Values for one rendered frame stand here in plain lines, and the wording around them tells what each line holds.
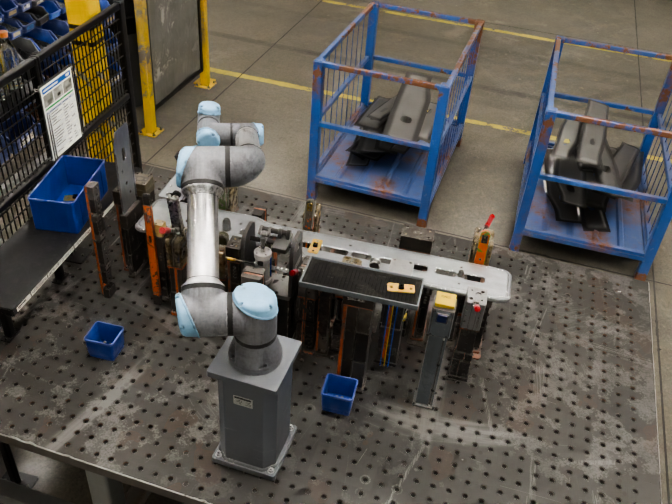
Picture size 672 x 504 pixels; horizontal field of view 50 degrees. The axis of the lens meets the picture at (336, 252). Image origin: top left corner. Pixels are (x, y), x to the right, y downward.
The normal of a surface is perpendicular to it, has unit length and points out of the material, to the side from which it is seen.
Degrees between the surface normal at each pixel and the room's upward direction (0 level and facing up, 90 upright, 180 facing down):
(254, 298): 7
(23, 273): 0
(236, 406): 90
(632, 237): 0
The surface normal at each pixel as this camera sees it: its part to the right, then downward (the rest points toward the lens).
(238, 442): -0.26, 0.59
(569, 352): 0.07, -0.79
